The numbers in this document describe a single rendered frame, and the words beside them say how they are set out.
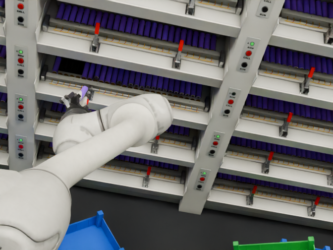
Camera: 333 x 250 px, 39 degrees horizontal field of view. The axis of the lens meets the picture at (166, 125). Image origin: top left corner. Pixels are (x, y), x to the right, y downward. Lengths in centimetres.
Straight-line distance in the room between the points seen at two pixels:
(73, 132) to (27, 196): 52
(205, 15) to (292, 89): 40
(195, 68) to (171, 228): 70
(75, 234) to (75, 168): 103
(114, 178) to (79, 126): 83
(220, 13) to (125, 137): 65
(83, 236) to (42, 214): 128
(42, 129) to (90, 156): 94
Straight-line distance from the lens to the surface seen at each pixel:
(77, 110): 121
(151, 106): 108
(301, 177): 189
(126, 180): 189
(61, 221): 59
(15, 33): 154
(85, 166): 84
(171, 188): 191
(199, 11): 144
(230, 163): 180
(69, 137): 106
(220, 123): 164
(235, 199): 196
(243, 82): 154
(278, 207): 201
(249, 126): 169
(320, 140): 177
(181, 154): 177
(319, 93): 164
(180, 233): 191
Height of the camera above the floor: 150
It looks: 40 degrees down
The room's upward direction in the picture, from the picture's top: 15 degrees clockwise
